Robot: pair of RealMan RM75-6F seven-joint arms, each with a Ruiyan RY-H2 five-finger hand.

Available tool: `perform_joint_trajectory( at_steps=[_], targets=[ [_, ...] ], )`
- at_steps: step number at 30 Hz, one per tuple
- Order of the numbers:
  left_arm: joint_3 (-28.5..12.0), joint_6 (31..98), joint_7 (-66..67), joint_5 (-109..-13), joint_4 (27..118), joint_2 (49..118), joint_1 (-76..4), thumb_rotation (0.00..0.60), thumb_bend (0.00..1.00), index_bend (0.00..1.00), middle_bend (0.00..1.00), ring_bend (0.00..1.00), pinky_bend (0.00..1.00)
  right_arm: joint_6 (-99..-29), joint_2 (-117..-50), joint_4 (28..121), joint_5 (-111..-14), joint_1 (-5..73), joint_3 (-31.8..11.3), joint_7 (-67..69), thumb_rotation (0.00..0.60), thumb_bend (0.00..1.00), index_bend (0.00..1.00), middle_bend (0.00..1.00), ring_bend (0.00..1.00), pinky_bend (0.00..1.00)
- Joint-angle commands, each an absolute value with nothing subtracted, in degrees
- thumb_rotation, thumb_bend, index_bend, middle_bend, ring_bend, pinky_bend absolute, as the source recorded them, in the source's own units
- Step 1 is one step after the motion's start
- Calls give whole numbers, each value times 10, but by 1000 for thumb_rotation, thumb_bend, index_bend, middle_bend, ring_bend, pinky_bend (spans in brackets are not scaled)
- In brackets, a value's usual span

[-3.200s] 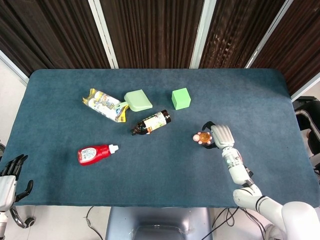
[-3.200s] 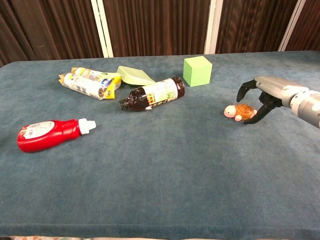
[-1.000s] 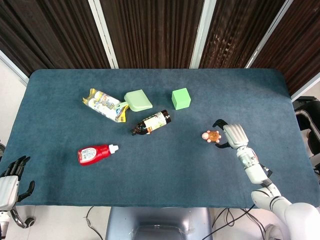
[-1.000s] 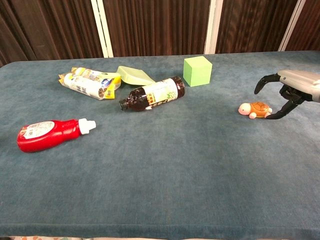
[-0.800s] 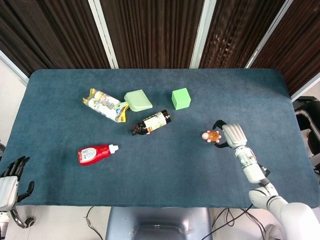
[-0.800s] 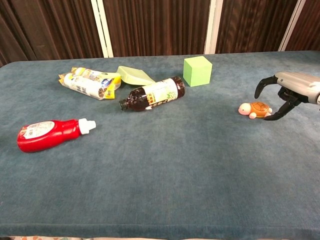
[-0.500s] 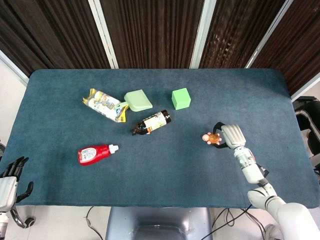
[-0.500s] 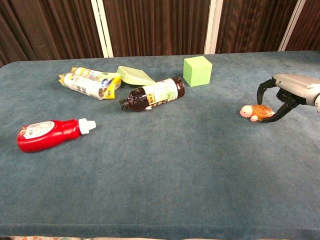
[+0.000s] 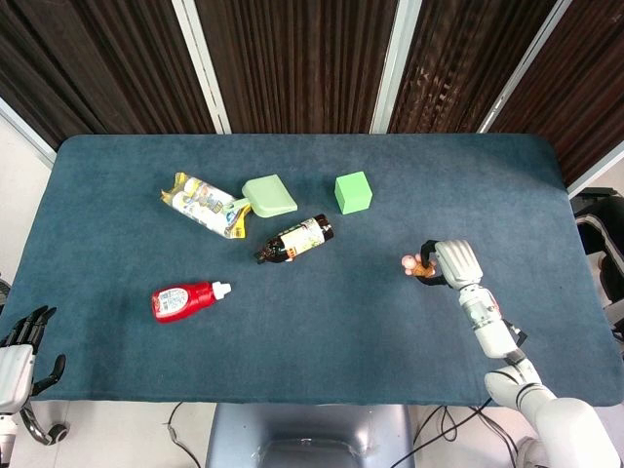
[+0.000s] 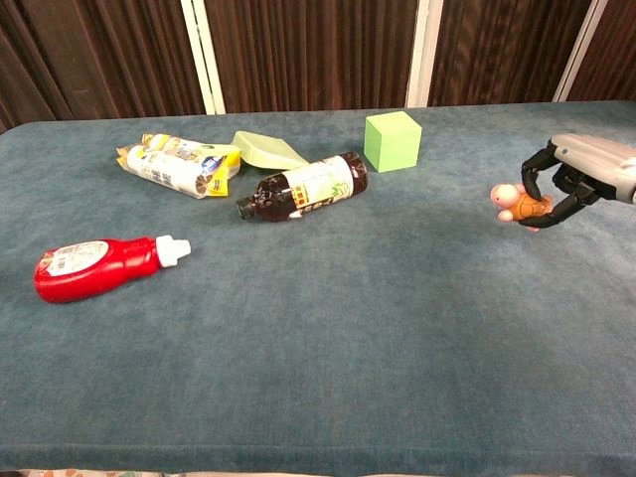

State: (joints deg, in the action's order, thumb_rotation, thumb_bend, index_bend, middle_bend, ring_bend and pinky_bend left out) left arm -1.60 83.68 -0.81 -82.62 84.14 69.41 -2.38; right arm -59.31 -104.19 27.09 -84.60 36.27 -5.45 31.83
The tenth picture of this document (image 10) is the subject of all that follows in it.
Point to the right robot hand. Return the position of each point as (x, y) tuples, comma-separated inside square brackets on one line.
[(579, 171)]

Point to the orange toy turtle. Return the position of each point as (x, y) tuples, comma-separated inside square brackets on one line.
[(522, 206)]

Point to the red ketchup bottle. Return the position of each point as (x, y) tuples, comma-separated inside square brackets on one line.
[(99, 268)]

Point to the green foam cube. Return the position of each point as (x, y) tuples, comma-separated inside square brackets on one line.
[(392, 141)]

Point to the dark brown drink bottle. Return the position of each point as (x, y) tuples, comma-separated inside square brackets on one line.
[(305, 189)]

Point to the dark wooden slat partition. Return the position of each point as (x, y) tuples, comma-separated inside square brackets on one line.
[(318, 54)]

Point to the blue table cloth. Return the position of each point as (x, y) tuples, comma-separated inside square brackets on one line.
[(318, 298)]

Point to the light green dustpan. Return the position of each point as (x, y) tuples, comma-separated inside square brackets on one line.
[(266, 151)]

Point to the yellow white snack package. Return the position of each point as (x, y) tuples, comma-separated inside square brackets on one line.
[(179, 164)]

